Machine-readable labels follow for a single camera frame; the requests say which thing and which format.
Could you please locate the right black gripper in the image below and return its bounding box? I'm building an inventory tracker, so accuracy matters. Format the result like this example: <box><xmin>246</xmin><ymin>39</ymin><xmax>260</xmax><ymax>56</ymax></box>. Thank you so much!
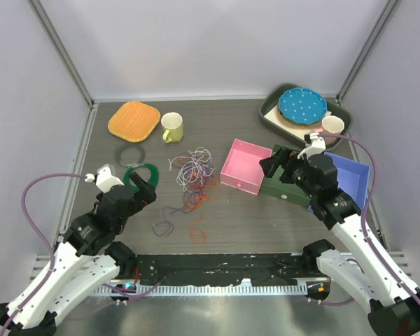
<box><xmin>260</xmin><ymin>146</ymin><xmax>319</xmax><ymax>199</ymax></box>

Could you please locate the orange cable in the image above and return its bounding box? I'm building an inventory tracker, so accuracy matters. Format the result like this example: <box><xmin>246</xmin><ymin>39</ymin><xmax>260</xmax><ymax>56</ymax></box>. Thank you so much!
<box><xmin>181</xmin><ymin>148</ymin><xmax>221</xmax><ymax>245</ymax></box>

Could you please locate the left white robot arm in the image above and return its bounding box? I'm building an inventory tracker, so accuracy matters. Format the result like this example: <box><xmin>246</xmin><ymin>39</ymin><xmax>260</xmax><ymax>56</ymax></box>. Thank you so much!
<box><xmin>0</xmin><ymin>165</ymin><xmax>157</xmax><ymax>335</ymax></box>

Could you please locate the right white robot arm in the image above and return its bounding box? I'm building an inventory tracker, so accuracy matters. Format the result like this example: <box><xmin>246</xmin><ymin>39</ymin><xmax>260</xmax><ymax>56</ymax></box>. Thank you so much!
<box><xmin>259</xmin><ymin>149</ymin><xmax>420</xmax><ymax>335</ymax></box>

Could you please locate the green drawer box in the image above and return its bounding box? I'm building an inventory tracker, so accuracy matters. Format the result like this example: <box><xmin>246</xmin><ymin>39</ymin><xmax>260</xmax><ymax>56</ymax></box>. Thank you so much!
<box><xmin>259</xmin><ymin>143</ymin><xmax>312</xmax><ymax>208</ymax></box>

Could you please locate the pink drawer box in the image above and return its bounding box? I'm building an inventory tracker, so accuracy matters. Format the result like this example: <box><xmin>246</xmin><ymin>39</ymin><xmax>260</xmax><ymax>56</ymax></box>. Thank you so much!
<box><xmin>220</xmin><ymin>139</ymin><xmax>272</xmax><ymax>195</ymax></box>

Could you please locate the white square board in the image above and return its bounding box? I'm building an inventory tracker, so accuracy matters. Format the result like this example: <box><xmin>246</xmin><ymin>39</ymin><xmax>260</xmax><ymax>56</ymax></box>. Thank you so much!
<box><xmin>265</xmin><ymin>105</ymin><xmax>317</xmax><ymax>140</ymax></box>

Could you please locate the dark green tray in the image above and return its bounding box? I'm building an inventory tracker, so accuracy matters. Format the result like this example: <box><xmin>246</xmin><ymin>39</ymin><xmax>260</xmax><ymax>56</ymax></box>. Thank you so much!
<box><xmin>258</xmin><ymin>83</ymin><xmax>353</xmax><ymax>148</ymax></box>

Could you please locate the orange square plate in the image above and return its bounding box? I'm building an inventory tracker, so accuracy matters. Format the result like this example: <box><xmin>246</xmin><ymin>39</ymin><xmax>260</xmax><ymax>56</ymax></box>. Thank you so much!
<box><xmin>107</xmin><ymin>101</ymin><xmax>160</xmax><ymax>143</ymax></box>

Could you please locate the blue dotted plate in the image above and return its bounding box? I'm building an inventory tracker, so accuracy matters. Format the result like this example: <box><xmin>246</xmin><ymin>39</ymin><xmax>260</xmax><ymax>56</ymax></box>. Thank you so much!
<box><xmin>278</xmin><ymin>87</ymin><xmax>328</xmax><ymax>125</ymax></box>

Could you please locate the pink mug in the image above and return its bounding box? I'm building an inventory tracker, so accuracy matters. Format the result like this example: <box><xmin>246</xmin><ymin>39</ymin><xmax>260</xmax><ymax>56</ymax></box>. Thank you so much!
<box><xmin>315</xmin><ymin>115</ymin><xmax>344</xmax><ymax>147</ymax></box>

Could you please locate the yellow-green mug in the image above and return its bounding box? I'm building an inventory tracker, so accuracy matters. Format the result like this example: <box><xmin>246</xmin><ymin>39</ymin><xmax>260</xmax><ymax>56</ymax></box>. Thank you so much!
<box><xmin>160</xmin><ymin>112</ymin><xmax>183</xmax><ymax>144</ymax></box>

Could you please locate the blue drawer box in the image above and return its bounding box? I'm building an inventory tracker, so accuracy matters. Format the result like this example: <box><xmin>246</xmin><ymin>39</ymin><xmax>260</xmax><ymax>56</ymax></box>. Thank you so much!
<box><xmin>325</xmin><ymin>152</ymin><xmax>370</xmax><ymax>210</ymax></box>

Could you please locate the green wire coil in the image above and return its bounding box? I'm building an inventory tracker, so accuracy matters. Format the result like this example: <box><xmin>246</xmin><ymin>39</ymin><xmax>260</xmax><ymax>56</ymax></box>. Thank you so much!
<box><xmin>122</xmin><ymin>163</ymin><xmax>161</xmax><ymax>192</ymax></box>

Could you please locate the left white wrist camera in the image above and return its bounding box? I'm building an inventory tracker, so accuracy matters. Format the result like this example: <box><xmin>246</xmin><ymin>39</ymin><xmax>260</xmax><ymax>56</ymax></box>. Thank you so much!
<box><xmin>84</xmin><ymin>164</ymin><xmax>124</xmax><ymax>193</ymax></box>

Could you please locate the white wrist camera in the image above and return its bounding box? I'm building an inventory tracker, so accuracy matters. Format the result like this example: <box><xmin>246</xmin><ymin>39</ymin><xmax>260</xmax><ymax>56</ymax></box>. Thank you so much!
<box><xmin>297</xmin><ymin>132</ymin><xmax>326</xmax><ymax>160</ymax></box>
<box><xmin>84</xmin><ymin>164</ymin><xmax>124</xmax><ymax>193</ymax></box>

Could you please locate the grey wire coil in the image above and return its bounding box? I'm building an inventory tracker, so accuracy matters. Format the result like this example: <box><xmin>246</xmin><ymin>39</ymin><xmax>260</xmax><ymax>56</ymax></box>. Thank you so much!
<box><xmin>115</xmin><ymin>143</ymin><xmax>146</xmax><ymax>167</ymax></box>

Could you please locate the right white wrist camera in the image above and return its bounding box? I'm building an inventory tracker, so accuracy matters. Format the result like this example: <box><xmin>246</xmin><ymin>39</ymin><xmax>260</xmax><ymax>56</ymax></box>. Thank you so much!
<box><xmin>297</xmin><ymin>132</ymin><xmax>326</xmax><ymax>160</ymax></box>

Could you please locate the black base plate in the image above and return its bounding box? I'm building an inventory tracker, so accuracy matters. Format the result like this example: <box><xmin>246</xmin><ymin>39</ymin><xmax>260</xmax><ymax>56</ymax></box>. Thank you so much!
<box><xmin>117</xmin><ymin>253</ymin><xmax>326</xmax><ymax>287</ymax></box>

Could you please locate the white cable duct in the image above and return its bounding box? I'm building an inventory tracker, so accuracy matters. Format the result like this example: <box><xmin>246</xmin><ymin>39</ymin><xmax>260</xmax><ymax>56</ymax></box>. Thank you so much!
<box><xmin>92</xmin><ymin>283</ymin><xmax>309</xmax><ymax>297</ymax></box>

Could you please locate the left aluminium frame post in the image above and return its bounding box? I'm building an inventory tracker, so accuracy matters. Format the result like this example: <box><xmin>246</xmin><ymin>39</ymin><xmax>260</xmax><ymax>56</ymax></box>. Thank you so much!
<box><xmin>27</xmin><ymin>0</ymin><xmax>94</xmax><ymax>108</ymax></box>

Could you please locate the aluminium frame post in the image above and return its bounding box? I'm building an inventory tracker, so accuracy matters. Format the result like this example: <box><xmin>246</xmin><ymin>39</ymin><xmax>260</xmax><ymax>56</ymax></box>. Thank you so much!
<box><xmin>27</xmin><ymin>0</ymin><xmax>94</xmax><ymax>108</ymax></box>
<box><xmin>336</xmin><ymin>0</ymin><xmax>401</xmax><ymax>103</ymax></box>

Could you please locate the right aluminium frame post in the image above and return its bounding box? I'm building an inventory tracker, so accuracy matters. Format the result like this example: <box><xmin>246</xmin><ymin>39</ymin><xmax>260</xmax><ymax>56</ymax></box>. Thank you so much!
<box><xmin>336</xmin><ymin>0</ymin><xmax>401</xmax><ymax>103</ymax></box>

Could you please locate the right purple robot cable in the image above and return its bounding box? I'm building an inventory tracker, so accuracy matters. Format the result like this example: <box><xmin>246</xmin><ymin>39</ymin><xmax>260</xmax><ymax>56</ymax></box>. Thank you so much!
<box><xmin>318</xmin><ymin>132</ymin><xmax>420</xmax><ymax>325</ymax></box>

